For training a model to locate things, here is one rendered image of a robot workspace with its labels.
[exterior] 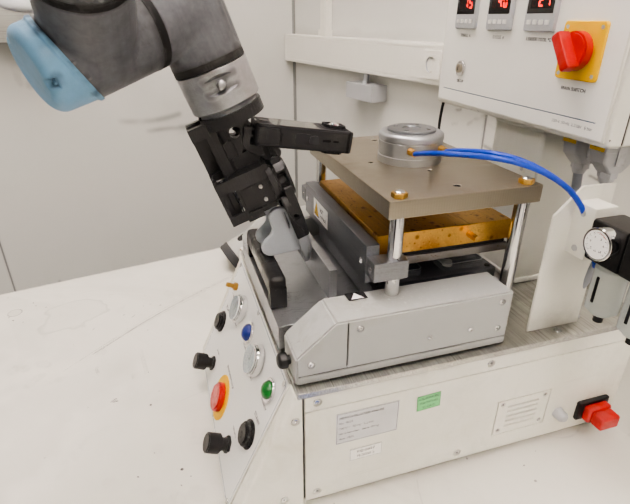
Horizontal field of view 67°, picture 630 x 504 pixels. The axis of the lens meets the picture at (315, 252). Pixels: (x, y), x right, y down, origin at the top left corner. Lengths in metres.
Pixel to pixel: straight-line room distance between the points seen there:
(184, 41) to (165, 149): 1.53
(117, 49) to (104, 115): 1.51
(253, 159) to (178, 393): 0.41
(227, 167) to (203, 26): 0.14
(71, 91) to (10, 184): 1.56
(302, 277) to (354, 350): 0.15
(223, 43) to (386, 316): 0.31
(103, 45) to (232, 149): 0.17
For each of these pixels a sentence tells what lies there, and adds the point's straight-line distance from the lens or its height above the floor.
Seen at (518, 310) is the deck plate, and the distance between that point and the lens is 0.67.
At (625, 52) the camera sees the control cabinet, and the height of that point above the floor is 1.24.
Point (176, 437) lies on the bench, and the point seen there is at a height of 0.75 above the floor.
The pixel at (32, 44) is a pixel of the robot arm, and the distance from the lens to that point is 0.44.
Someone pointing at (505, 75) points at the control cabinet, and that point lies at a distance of 0.68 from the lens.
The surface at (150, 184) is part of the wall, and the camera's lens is 2.03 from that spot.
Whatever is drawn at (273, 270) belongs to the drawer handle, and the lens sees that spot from 0.55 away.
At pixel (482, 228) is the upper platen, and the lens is 0.58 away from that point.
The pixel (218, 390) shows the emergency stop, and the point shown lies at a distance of 0.70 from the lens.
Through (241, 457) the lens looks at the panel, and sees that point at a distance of 0.61.
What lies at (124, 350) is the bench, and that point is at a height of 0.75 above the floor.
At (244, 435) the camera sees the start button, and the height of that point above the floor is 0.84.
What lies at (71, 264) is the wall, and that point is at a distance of 2.11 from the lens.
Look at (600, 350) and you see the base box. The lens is 0.72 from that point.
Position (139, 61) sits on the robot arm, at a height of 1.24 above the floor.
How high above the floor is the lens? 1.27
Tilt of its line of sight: 26 degrees down
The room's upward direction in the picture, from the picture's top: straight up
